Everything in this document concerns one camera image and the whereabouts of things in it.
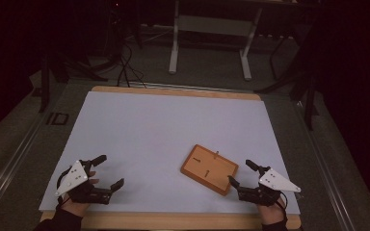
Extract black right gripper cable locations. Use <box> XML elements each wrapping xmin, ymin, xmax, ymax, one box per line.
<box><xmin>278</xmin><ymin>192</ymin><xmax>289</xmax><ymax>223</ymax></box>

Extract person's right hand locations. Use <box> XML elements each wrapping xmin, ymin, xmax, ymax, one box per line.
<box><xmin>257</xmin><ymin>196</ymin><xmax>287</xmax><ymax>226</ymax></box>

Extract black floor cables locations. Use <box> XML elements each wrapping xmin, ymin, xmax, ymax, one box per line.
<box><xmin>116</xmin><ymin>39</ymin><xmax>148</xmax><ymax>90</ymax></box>

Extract black metal stand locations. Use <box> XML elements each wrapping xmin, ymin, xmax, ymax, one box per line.
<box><xmin>38</xmin><ymin>51</ymin><xmax>110</xmax><ymax>114</ymax></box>
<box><xmin>253</xmin><ymin>30</ymin><xmax>321</xmax><ymax>132</ymax></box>

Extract white table mat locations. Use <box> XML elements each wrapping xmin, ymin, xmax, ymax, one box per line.
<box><xmin>39</xmin><ymin>90</ymin><xmax>301</xmax><ymax>216</ymax></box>

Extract metal floor rail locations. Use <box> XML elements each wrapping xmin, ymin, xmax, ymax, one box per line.
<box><xmin>0</xmin><ymin>105</ymin><xmax>57</xmax><ymax>220</ymax></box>
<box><xmin>292</xmin><ymin>100</ymin><xmax>358</xmax><ymax>231</ymax></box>
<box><xmin>126</xmin><ymin>81</ymin><xmax>239</xmax><ymax>94</ymax></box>

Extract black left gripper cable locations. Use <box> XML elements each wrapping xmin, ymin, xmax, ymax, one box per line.
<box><xmin>55</xmin><ymin>166</ymin><xmax>73</xmax><ymax>206</ymax></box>

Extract white metal desk frame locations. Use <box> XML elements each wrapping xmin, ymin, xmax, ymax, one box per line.
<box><xmin>168</xmin><ymin>0</ymin><xmax>265</xmax><ymax>82</ymax></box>

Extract person's left hand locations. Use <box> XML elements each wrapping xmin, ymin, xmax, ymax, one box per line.
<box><xmin>60</xmin><ymin>170</ymin><xmax>100</xmax><ymax>218</ymax></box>

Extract black floor socket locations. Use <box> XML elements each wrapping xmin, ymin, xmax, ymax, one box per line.
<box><xmin>45</xmin><ymin>112</ymin><xmax>70</xmax><ymax>126</ymax></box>

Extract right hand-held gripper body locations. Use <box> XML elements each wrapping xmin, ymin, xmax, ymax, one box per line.
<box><xmin>237</xmin><ymin>165</ymin><xmax>303</xmax><ymax>207</ymax></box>

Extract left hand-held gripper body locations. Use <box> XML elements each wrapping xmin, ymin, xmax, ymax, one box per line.
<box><xmin>54</xmin><ymin>159</ymin><xmax>114</xmax><ymax>205</ymax></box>

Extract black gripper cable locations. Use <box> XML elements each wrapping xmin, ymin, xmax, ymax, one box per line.
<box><xmin>278</xmin><ymin>192</ymin><xmax>289</xmax><ymax>223</ymax></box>
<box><xmin>55</xmin><ymin>166</ymin><xmax>73</xmax><ymax>206</ymax></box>

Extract small wooden board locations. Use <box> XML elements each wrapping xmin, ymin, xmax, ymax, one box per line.
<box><xmin>179</xmin><ymin>143</ymin><xmax>240</xmax><ymax>197</ymax></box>

